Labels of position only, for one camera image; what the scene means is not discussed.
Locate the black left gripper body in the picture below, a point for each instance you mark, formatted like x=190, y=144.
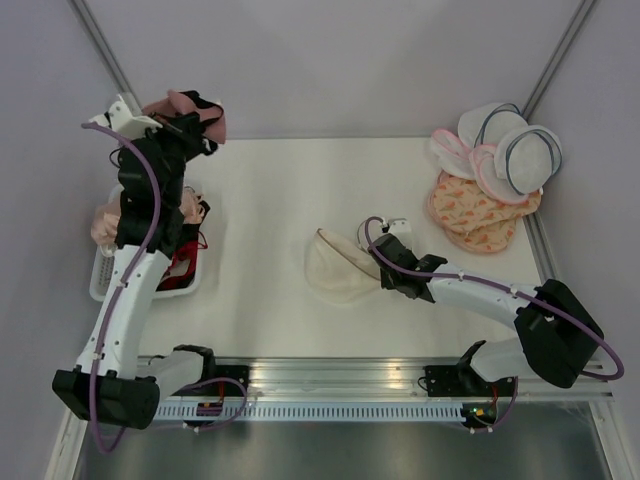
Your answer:
x=177, y=146

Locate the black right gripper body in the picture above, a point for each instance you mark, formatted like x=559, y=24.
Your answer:
x=389, y=282

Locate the pink black item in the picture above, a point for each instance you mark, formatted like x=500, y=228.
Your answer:
x=212, y=115

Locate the round beige mesh laundry bag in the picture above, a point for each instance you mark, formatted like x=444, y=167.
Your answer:
x=337, y=270

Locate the pink satin bra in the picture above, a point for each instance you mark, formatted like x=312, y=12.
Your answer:
x=106, y=219

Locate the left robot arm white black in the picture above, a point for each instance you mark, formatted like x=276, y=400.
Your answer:
x=107, y=386

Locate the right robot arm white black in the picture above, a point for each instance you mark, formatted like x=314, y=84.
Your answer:
x=493, y=366

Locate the black bra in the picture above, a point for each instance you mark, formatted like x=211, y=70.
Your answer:
x=190, y=232

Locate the orange floral bag lower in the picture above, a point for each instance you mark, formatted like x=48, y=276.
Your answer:
x=490, y=239

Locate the white pink-trim mesh bag left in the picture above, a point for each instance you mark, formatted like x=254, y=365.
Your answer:
x=451, y=154

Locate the white pink-trim mesh bag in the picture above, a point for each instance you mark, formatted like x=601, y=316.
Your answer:
x=451, y=154
x=482, y=162

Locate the white pink-trim mesh bag right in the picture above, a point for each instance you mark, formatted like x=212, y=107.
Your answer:
x=482, y=162

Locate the red bra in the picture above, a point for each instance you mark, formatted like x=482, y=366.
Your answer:
x=181, y=273

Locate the white blue-trim mesh bag rear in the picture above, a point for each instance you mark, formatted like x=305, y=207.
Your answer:
x=488, y=124

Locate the white blue-trim mesh bag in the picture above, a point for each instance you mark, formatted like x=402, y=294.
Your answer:
x=527, y=157
x=488, y=124

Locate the white blue-trim mesh bag front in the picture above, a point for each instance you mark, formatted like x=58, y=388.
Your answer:
x=527, y=157

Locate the white plastic basket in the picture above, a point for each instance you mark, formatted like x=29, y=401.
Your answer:
x=102, y=271

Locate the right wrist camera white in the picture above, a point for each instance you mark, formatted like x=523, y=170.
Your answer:
x=401, y=229

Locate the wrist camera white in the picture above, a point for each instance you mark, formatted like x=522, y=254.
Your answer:
x=125, y=117
x=401, y=229

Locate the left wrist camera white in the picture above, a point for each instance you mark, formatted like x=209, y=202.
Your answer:
x=125, y=117

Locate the left aluminium frame post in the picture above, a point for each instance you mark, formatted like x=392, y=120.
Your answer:
x=98, y=40

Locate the aluminium frame post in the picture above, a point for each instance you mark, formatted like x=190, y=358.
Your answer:
x=571, y=33
x=98, y=40

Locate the right side aluminium rail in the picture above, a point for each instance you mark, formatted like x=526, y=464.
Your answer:
x=560, y=336

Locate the aluminium table edge rail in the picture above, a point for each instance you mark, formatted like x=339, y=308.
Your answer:
x=379, y=380

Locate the right aluminium frame post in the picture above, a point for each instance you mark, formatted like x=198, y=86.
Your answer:
x=571, y=33

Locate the white slotted cable duct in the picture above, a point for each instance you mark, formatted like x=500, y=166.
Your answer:
x=183, y=410

